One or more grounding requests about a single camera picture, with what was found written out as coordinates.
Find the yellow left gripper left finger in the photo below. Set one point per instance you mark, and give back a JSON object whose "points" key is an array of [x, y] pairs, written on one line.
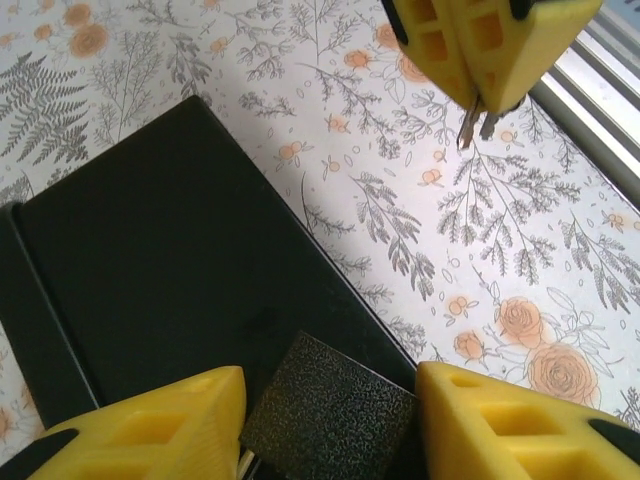
{"points": [[150, 435]]}

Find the black textured square pad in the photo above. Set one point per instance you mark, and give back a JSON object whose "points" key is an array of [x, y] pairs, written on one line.
{"points": [[330, 405]]}

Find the black box with painting lid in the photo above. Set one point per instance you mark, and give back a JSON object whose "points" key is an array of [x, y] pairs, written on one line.
{"points": [[150, 250]]}

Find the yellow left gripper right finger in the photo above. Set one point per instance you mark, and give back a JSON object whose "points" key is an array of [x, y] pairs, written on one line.
{"points": [[500, 440]]}

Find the long aluminium mounting rail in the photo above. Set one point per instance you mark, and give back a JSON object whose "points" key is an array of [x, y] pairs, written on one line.
{"points": [[605, 100]]}

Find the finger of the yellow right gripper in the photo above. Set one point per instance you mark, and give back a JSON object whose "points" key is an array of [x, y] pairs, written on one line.
{"points": [[540, 35], [415, 30]]}

